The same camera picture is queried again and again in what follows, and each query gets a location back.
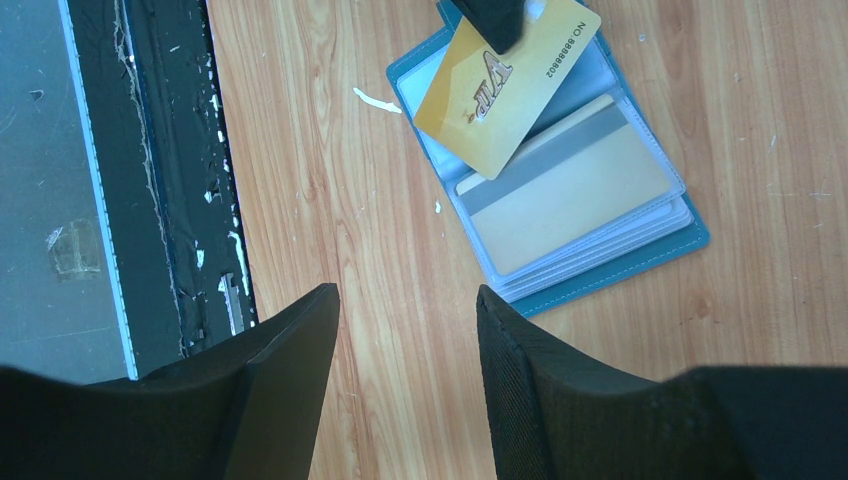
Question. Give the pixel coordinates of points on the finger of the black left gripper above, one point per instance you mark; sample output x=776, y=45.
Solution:
x=499, y=22

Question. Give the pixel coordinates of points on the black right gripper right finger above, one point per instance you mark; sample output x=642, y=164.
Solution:
x=557, y=413

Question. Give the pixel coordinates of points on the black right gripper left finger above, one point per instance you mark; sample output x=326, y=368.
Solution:
x=246, y=408

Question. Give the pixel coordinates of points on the gold card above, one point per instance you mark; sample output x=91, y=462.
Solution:
x=484, y=98
x=585, y=173

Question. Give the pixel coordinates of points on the blue leather card holder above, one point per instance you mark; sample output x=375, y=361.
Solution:
x=639, y=242

